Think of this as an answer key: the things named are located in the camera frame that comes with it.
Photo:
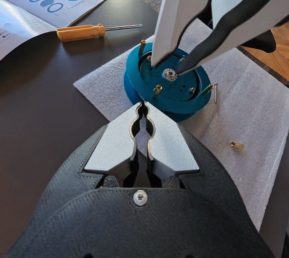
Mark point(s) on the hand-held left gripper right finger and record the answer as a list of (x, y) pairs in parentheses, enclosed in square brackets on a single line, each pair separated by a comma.
[(174, 149)]

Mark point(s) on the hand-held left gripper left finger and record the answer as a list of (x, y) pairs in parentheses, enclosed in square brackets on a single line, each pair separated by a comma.
[(110, 149)]

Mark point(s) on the blue disc with bearing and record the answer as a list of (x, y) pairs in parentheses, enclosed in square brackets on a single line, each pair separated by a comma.
[(178, 91)]

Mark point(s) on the brass standoff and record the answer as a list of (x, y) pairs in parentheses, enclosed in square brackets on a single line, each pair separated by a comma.
[(237, 145), (142, 47), (207, 89), (157, 91)]

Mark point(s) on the blue round metal base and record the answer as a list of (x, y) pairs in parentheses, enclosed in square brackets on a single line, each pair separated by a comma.
[(131, 68)]

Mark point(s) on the dark grey desk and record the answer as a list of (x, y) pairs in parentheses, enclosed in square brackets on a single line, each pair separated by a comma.
[(40, 104)]

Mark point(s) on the white foam sheet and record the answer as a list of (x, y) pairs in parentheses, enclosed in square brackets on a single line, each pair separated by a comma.
[(253, 104)]

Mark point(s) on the silver screw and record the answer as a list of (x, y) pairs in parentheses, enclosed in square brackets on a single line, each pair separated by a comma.
[(216, 93)]

